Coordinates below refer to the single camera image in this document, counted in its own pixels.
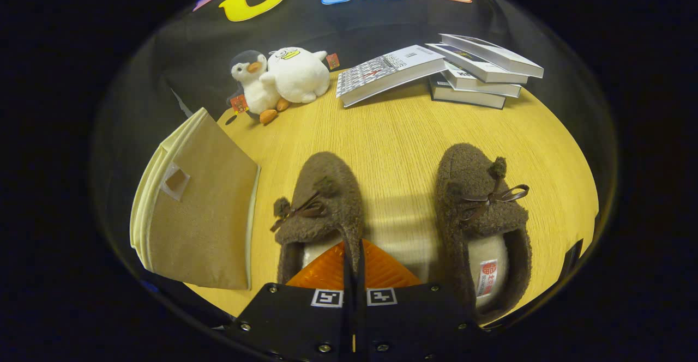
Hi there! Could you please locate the white paperback book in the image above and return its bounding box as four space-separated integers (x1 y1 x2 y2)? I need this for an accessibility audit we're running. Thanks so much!
443 61 523 99
439 33 545 79

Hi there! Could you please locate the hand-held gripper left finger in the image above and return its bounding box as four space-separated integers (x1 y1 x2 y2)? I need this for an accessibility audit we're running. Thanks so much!
225 241 354 362

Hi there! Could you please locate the grey white penguin plush toy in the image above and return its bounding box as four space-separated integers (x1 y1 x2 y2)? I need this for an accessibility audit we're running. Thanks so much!
226 50 290 125

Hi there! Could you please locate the dark cover book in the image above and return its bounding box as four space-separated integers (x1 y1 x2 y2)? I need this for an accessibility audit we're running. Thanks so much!
428 73 508 110

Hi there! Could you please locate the white duck plush toy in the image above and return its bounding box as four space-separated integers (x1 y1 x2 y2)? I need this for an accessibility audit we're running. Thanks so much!
261 46 341 104

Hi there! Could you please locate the tan fabric storage box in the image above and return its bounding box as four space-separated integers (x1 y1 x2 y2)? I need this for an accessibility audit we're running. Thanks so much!
129 107 261 292

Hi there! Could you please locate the brown fuzzy slipper shoe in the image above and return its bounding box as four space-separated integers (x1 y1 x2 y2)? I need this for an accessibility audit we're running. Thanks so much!
270 151 365 286
435 143 533 324

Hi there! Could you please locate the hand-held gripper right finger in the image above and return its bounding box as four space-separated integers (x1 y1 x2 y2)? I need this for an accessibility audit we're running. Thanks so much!
356 239 486 362

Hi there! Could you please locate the black chair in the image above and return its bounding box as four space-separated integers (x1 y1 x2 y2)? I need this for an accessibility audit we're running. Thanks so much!
561 238 585 276

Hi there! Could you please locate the book with patterned cover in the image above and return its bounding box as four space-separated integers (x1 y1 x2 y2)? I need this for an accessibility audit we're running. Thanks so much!
335 45 448 108

